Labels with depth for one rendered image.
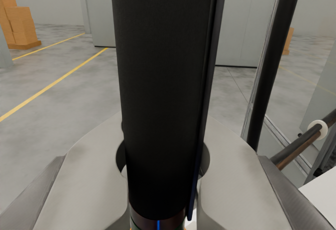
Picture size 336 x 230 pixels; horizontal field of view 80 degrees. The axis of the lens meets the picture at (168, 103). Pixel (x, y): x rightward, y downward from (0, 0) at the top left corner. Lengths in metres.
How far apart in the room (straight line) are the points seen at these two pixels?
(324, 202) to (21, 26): 8.18
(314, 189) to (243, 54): 5.42
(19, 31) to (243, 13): 6.78
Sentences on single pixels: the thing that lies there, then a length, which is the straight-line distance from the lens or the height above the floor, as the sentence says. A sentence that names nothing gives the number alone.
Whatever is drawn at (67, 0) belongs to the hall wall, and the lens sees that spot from 13.78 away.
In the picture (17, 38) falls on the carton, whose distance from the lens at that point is 8.42.
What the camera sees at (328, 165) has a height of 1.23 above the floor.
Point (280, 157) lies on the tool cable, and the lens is 0.28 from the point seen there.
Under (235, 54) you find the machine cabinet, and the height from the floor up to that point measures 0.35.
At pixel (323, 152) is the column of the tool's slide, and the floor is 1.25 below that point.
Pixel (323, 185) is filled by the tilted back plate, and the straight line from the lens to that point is 0.63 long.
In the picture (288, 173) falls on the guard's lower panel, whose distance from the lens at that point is 1.32.
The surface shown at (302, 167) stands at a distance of 1.22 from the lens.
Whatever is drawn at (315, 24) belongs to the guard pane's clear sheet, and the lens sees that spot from 1.21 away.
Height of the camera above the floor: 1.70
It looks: 28 degrees down
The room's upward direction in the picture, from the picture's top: 2 degrees clockwise
